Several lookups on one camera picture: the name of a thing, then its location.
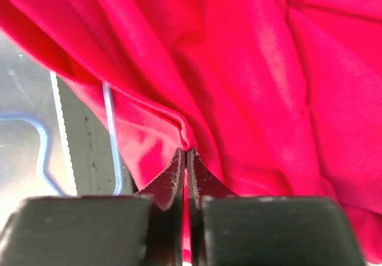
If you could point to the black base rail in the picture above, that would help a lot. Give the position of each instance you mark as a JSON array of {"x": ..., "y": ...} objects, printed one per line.
[{"x": 89, "y": 145}]

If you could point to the light blue wire hanger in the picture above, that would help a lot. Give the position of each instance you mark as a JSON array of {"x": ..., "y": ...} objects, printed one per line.
[{"x": 45, "y": 142}]

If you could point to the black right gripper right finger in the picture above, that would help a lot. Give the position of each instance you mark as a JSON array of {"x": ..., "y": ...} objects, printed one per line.
[{"x": 227, "y": 229}]

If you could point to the white slotted cable duct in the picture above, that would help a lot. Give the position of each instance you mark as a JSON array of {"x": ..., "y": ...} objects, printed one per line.
[{"x": 63, "y": 134}]

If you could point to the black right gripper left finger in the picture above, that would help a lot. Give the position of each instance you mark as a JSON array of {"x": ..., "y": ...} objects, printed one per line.
[{"x": 141, "y": 229}]

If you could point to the red t shirt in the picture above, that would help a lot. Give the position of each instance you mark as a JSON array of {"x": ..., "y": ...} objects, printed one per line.
[{"x": 279, "y": 97}]

